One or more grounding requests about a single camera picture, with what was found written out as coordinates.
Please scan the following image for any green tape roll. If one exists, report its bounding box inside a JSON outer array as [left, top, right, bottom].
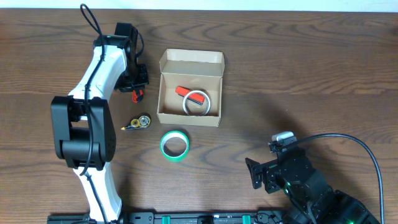
[[159, 131, 190, 162]]

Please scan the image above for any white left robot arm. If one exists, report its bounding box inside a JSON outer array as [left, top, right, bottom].
[[47, 34, 148, 223]]

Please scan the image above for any yellow black correction tape dispenser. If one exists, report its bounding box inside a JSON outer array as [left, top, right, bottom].
[[121, 113, 152, 130]]

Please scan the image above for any red utility knife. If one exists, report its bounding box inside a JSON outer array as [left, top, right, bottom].
[[132, 90, 144, 103]]

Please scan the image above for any white tape roll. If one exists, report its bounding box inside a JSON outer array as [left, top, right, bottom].
[[182, 90, 211, 116]]

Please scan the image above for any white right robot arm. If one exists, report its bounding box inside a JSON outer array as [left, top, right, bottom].
[[245, 147, 379, 224]]

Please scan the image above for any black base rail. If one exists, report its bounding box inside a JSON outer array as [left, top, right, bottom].
[[46, 210, 299, 224]]

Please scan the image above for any red black stapler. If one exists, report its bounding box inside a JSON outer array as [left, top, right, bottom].
[[175, 86, 205, 105]]

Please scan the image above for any open cardboard box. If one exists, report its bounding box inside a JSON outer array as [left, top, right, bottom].
[[157, 49, 225, 127]]

